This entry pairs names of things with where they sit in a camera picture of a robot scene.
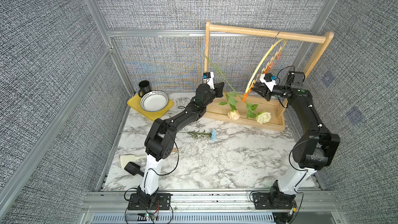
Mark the cream white rose stem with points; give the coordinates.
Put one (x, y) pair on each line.
(260, 117)

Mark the blue carnation stem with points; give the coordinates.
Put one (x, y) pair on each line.
(212, 134)

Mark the peach rose stem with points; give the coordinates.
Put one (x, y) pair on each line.
(231, 100)

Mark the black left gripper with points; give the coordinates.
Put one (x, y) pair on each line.
(218, 89)

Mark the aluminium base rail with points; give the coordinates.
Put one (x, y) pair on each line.
(237, 206)

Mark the orange end clothes peg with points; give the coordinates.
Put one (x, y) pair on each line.
(245, 97)

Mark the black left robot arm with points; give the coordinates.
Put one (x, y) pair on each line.
(160, 140)

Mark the black mug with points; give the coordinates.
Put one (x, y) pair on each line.
(144, 88)

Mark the yellow tray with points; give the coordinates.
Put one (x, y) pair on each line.
(134, 103)

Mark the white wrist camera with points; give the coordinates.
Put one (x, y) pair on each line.
(268, 80)
(208, 78)

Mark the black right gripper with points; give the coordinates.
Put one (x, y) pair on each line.
(266, 94)

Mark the black handle scraper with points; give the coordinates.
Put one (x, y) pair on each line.
(128, 163)

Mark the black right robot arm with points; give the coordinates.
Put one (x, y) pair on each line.
(312, 152)

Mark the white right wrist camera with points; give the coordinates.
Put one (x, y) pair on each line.
(268, 80)

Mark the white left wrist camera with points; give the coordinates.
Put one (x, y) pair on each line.
(208, 78)

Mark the wooden clothes rack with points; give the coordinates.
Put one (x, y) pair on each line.
(277, 122)

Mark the white striped rim bowl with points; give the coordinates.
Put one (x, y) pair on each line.
(154, 101)

